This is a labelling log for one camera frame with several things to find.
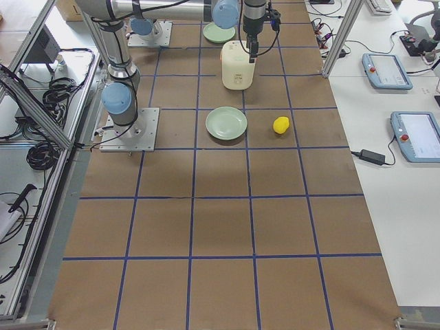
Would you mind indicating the teach pendant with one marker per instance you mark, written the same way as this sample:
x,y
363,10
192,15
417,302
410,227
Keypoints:
x,y
417,135
386,72

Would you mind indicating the upper teach pendant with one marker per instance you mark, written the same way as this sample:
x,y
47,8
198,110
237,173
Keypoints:
x,y
386,72

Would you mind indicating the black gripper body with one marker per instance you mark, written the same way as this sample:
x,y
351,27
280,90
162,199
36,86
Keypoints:
x,y
252,24

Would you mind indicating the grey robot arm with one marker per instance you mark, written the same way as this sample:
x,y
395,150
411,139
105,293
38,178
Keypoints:
x,y
109,17
144,32

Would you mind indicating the yellow lemon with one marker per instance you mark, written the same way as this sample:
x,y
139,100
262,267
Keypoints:
x,y
281,125

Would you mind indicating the brown paper mat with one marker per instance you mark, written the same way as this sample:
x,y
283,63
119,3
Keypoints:
x,y
265,231

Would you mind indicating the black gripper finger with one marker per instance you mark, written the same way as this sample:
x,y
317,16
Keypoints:
x,y
251,48
255,47

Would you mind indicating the near green plate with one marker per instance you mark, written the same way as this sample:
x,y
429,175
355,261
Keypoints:
x,y
226,123

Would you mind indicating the green plate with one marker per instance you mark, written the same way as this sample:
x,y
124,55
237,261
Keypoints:
x,y
215,34
226,123

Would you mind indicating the lower teach pendant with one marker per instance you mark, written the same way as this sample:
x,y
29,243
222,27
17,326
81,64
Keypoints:
x,y
417,135

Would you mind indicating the aluminium frame post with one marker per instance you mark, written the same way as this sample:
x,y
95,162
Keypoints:
x,y
346,25

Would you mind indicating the cream rice cooker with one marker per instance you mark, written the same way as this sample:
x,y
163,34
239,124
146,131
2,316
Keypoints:
x,y
236,71

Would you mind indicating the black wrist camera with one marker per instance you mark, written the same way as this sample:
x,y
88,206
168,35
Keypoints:
x,y
274,18

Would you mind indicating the aluminium frame left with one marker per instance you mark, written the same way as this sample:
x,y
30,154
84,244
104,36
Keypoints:
x,y
49,77

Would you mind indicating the far green plate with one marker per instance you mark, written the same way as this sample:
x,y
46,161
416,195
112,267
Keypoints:
x,y
215,34

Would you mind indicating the black power adapter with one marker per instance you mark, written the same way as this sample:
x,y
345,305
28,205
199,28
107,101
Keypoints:
x,y
372,157

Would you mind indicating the white keyboard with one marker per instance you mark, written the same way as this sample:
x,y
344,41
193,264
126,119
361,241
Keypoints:
x,y
379,7

